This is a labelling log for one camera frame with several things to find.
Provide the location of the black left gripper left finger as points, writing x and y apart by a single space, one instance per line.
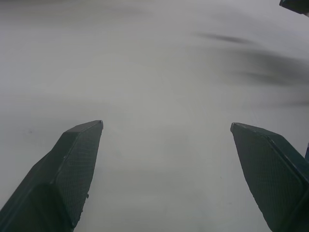
58 178

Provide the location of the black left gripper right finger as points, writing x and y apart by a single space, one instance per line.
270 174

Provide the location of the dark object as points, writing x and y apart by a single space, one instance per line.
295 4

